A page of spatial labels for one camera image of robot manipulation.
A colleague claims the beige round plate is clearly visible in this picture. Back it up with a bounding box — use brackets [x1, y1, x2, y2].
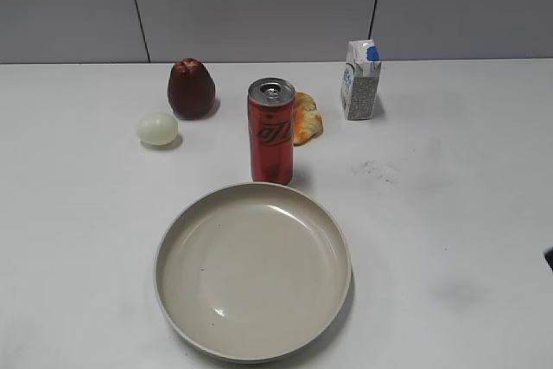
[154, 182, 352, 364]

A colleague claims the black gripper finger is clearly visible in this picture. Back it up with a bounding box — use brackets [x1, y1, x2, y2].
[543, 248, 553, 270]

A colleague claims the white egg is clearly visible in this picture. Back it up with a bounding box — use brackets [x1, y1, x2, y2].
[136, 112, 178, 146]

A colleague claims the red cola can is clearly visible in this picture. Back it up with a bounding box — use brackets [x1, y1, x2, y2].
[247, 77, 296, 185]

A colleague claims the dark red wax apple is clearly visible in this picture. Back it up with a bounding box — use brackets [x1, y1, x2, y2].
[168, 58, 215, 119]

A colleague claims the small white milk carton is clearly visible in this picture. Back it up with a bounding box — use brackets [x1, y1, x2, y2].
[340, 40, 382, 121]

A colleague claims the orange glazed bread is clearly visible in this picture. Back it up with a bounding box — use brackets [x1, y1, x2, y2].
[293, 92, 323, 146]

